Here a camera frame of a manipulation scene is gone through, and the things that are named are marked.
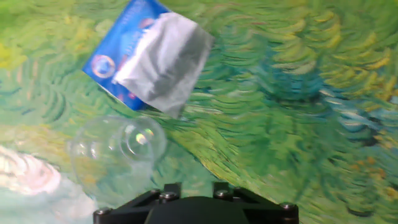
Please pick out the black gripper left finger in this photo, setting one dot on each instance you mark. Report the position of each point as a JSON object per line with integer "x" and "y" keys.
{"x": 133, "y": 205}

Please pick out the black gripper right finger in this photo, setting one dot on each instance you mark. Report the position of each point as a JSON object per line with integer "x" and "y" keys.
{"x": 264, "y": 208}

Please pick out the clear plastic cup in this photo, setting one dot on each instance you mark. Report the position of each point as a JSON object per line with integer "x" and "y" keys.
{"x": 115, "y": 161}

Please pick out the painted landscape tablecloth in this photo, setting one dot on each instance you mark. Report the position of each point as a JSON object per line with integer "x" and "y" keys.
{"x": 280, "y": 124}

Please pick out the white tissue sheet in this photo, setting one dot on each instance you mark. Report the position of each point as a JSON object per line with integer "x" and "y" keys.
{"x": 168, "y": 62}

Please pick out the blue tissue pack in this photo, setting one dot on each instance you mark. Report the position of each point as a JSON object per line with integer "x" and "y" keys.
{"x": 124, "y": 40}

